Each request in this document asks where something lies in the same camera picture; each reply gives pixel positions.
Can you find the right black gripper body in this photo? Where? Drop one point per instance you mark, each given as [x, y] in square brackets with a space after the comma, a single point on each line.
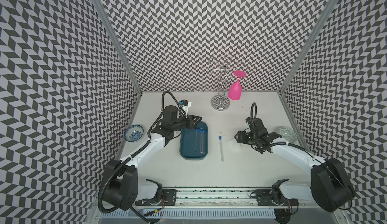
[251, 138]

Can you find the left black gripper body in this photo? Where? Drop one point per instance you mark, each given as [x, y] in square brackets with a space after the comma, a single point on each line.
[180, 123]

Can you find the blue capped test tube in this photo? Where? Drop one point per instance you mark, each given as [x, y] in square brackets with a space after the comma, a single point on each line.
[196, 140]
[221, 149]
[199, 139]
[203, 134]

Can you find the white gauze cloth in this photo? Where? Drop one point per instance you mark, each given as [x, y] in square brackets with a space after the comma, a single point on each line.
[234, 145]

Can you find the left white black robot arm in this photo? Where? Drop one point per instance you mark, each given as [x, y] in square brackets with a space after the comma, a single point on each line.
[120, 187]

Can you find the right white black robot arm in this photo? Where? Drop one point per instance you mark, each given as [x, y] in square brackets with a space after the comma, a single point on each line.
[328, 185]

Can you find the teal rectangular plastic tray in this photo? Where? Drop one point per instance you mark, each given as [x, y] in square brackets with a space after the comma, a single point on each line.
[187, 138]

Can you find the blue patterned small bowl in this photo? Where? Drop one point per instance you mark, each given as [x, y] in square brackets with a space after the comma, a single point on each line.
[134, 133]

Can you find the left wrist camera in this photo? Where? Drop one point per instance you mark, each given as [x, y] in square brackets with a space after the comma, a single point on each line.
[185, 105]

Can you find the chrome wire glass rack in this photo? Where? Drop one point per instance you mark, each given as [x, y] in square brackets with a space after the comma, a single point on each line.
[220, 69]

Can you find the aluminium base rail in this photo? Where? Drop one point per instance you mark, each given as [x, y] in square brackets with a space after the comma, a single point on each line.
[192, 205]

